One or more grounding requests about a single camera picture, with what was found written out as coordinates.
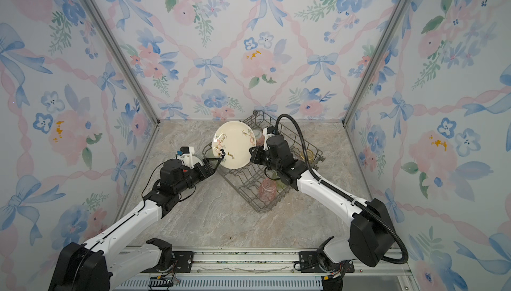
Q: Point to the pink glass tumbler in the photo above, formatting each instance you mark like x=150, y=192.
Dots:
x=267, y=191

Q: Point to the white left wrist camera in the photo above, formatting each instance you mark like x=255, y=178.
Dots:
x=183, y=152

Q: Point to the pink patterned bowl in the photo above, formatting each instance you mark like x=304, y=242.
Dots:
x=259, y=137

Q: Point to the grey wire dish rack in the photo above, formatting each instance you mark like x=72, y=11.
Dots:
x=246, y=181

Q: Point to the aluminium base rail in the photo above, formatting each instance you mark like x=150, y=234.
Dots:
x=267, y=269

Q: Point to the amber glass tumbler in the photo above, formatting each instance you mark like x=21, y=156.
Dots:
x=308, y=156

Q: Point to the cream flamingo plate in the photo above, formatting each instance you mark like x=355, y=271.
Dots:
x=232, y=141

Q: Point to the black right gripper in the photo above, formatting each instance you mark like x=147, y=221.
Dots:
x=255, y=158

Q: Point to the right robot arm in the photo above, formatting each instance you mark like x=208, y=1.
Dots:
x=369, y=224

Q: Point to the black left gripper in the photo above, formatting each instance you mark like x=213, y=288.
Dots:
x=208, y=170

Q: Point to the green glass tumbler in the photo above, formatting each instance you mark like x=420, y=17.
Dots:
x=272, y=175

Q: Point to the aluminium corner post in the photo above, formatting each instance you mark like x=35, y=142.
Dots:
x=380, y=50
x=115, y=50

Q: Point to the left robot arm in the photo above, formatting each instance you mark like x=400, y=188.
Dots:
x=100, y=263

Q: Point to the aluminium left corner post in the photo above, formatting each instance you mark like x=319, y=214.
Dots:
x=115, y=50

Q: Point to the aluminium right corner post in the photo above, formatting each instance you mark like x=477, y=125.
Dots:
x=380, y=50

